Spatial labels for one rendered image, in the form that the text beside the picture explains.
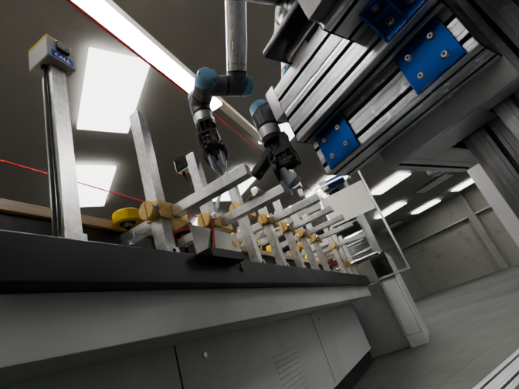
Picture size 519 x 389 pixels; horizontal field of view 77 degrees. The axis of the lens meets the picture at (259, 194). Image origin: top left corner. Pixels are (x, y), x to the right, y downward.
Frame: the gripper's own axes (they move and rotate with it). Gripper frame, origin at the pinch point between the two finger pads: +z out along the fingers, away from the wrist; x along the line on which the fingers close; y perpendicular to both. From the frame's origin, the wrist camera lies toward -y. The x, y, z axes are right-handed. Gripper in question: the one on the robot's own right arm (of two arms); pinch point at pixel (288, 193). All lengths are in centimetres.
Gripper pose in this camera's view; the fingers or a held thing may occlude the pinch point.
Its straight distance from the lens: 103.5
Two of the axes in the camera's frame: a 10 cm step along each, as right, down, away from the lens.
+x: 4.5, 2.4, 8.6
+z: 3.2, 8.6, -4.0
